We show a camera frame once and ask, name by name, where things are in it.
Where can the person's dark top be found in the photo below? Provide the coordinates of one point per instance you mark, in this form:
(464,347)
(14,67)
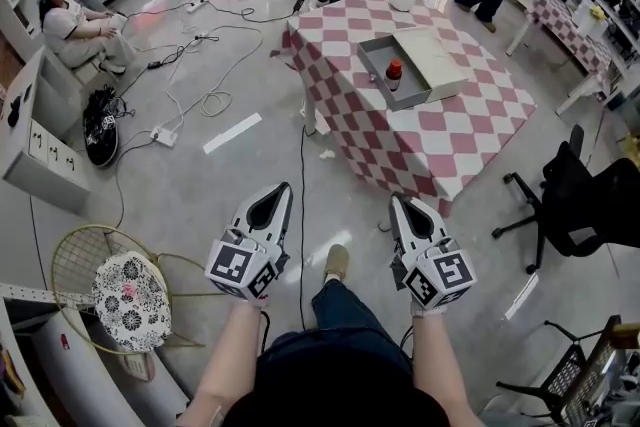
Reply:
(340,380)

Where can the white floor tape strip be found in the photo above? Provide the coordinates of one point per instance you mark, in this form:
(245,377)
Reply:
(232,133)

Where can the small brown bottle red cap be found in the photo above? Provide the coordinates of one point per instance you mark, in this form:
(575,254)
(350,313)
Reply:
(394,76)

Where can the person's left forearm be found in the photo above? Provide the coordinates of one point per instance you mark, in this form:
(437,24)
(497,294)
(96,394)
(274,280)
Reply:
(225,365)

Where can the white metal shelf unit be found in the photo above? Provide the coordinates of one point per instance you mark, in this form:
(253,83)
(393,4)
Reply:
(60,365)

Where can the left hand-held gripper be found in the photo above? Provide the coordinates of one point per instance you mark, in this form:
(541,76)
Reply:
(235,265)

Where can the floral black white cushion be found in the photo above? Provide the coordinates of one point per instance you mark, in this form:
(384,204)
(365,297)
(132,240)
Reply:
(132,302)

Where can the person's beige shoe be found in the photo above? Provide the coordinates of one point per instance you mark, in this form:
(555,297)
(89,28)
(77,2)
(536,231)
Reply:
(337,261)

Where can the grey cardboard box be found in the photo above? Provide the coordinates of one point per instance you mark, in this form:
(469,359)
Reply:
(430,55)

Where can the person's blue jeans leg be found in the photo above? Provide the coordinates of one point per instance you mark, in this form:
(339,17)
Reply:
(345,310)

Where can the person's right forearm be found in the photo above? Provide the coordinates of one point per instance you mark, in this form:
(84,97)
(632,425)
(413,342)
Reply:
(440,365)

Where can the small pink checked table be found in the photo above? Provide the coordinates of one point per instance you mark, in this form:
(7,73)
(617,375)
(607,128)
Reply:
(575,30)

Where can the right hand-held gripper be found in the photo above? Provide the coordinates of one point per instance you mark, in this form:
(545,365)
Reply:
(440,272)

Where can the crumpled white tissue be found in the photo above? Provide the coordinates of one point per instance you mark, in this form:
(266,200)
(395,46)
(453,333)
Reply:
(328,155)

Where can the white low cabinet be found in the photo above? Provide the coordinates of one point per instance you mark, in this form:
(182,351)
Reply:
(45,135)

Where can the pink checked tablecloth table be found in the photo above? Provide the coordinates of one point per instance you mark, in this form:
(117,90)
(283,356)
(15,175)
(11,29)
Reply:
(415,135)

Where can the black mesh chair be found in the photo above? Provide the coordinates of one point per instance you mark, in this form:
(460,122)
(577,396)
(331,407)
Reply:
(575,380)

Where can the black office chair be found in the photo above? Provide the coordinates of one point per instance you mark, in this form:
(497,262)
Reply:
(585,210)

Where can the black printed bag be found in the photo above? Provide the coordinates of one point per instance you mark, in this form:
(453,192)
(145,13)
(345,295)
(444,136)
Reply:
(100,130)

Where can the white power strip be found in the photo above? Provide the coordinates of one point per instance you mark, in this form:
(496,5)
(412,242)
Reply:
(197,3)
(163,136)

